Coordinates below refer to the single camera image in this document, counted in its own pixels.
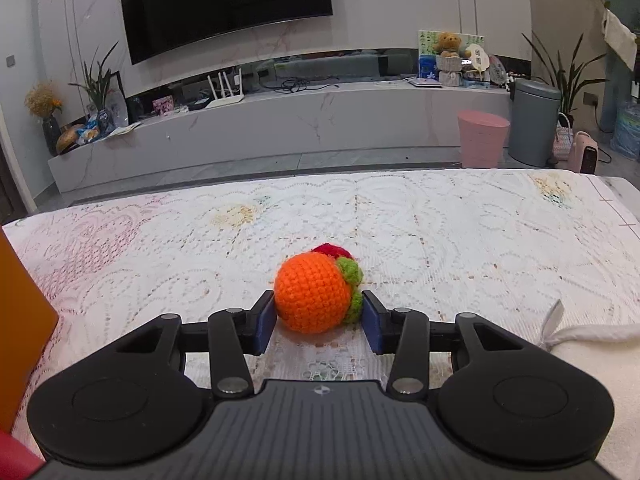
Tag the tall-leaf floor plant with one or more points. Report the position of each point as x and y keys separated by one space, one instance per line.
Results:
x=567 y=75

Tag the glass sliding door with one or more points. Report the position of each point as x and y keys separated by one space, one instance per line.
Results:
x=7 y=190

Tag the orange crochet fruit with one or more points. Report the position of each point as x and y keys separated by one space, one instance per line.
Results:
x=310 y=292

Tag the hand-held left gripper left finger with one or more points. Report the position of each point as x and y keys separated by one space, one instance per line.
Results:
x=264 y=320

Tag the long-leaf plant in glass vase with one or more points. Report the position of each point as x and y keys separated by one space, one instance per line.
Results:
x=97 y=85

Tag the white hand fan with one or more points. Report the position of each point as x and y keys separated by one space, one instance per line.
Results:
x=476 y=52

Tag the white lace tablecloth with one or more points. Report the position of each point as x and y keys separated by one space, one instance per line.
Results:
x=425 y=240

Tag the black curved television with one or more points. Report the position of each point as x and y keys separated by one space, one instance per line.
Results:
x=220 y=5

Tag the pink round bin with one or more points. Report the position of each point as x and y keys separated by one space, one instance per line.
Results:
x=482 y=140

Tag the pink space heater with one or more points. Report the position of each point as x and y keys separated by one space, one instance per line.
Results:
x=582 y=155

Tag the blue vase with dried flowers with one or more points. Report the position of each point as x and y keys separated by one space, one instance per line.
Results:
x=50 y=132

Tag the black set-top box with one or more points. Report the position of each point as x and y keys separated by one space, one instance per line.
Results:
x=198 y=103

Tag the green printed board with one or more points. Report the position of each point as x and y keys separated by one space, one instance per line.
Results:
x=425 y=42

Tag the white router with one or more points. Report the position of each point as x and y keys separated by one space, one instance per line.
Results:
x=225 y=102

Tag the white marble TV cabinet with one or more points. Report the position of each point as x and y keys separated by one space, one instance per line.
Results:
x=300 y=120

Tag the white hanging bag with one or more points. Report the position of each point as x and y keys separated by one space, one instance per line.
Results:
x=620 y=37

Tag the golden round ornament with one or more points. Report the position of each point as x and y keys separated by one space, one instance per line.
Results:
x=69 y=140

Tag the pink woven basket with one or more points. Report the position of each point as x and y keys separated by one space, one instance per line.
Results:
x=562 y=142

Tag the cream fabric pouch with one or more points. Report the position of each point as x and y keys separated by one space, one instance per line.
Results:
x=600 y=360

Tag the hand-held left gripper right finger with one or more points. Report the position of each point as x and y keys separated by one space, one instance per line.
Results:
x=372 y=320

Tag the orange box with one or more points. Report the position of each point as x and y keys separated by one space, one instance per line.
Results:
x=25 y=320

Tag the brown teddy bear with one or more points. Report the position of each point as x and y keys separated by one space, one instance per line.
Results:
x=448 y=42

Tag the pink tin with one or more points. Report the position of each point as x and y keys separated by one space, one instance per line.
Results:
x=162 y=105

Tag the snack bags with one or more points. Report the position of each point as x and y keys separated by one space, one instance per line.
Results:
x=92 y=132

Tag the grey trash can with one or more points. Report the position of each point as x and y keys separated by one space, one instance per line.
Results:
x=532 y=125

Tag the blue water bottle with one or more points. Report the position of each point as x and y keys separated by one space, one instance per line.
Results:
x=627 y=130

